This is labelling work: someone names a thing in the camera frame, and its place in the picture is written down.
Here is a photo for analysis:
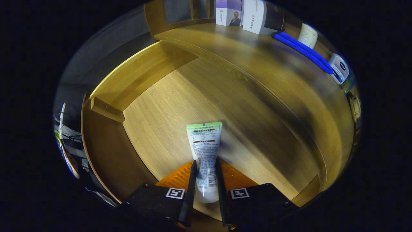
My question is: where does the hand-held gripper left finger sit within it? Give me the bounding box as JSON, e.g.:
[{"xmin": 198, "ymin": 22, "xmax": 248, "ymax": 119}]
[{"xmin": 124, "ymin": 160, "xmax": 197, "ymax": 227}]

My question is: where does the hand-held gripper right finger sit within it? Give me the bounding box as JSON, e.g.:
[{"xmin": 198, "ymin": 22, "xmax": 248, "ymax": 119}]
[{"xmin": 215, "ymin": 158, "xmax": 298, "ymax": 227}]

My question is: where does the white tube with green end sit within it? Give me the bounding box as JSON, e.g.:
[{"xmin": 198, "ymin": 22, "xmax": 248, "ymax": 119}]
[{"xmin": 186, "ymin": 122, "xmax": 223, "ymax": 203}]

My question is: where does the wooden drawer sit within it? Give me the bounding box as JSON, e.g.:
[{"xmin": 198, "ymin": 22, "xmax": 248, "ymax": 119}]
[{"xmin": 80, "ymin": 40, "xmax": 329, "ymax": 223}]

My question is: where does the wooden countertop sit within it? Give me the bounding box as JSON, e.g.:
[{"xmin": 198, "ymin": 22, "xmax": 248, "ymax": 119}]
[{"xmin": 154, "ymin": 23, "xmax": 354, "ymax": 190}]

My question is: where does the brown wooden cabinet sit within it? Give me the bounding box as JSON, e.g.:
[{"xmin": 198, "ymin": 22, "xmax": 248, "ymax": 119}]
[{"xmin": 143, "ymin": 0, "xmax": 362, "ymax": 194}]

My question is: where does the black backdrop cloth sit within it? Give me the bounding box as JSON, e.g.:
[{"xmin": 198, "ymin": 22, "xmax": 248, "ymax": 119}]
[{"xmin": 53, "ymin": 6, "xmax": 155, "ymax": 129}]

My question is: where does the yellow lidded teacup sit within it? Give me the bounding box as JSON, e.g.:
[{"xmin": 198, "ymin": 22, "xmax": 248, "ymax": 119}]
[{"xmin": 349, "ymin": 93, "xmax": 362, "ymax": 124}]

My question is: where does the blue folded cloth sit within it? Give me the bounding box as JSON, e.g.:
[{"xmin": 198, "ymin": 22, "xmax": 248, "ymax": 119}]
[{"xmin": 272, "ymin": 31, "xmax": 333, "ymax": 75}]

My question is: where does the teal bottle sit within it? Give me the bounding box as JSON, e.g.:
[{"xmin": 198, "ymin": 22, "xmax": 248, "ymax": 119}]
[{"xmin": 341, "ymin": 76, "xmax": 356, "ymax": 94}]

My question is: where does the white bottle with blue cap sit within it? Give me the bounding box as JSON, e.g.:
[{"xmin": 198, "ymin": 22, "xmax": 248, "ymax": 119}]
[{"xmin": 328, "ymin": 53, "xmax": 350, "ymax": 85}]

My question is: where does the purple book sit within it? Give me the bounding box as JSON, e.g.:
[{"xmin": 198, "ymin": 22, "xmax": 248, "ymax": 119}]
[{"xmin": 216, "ymin": 0, "xmax": 242, "ymax": 27}]

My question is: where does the white pump bottle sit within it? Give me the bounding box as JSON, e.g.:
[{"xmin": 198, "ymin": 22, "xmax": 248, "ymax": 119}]
[{"xmin": 298, "ymin": 23, "xmax": 318, "ymax": 49}]

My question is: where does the white book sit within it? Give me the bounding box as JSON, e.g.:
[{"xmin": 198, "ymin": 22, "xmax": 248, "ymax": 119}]
[{"xmin": 242, "ymin": 0, "xmax": 285, "ymax": 35}]

